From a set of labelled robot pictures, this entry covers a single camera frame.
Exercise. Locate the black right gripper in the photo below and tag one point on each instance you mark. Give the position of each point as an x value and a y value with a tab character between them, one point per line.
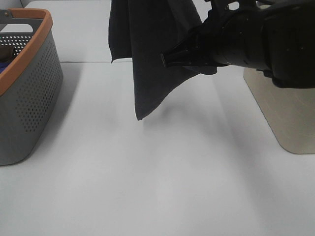
227	37

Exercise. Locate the dark navy towel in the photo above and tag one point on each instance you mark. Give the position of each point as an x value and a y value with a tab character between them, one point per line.
142	30

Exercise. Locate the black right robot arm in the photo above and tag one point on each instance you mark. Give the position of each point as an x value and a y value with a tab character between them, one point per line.
278	41

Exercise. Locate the beige basket grey rim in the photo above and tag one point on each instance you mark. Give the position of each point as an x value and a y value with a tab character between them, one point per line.
290	112

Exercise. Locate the grey perforated basket orange rim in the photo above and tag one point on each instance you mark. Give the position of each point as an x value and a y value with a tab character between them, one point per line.
30	85

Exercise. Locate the brown cloth in basket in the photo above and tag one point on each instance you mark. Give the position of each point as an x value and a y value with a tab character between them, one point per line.
6	52

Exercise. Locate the blue cloth in basket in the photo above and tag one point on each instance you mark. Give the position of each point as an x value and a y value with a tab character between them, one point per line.
3	66

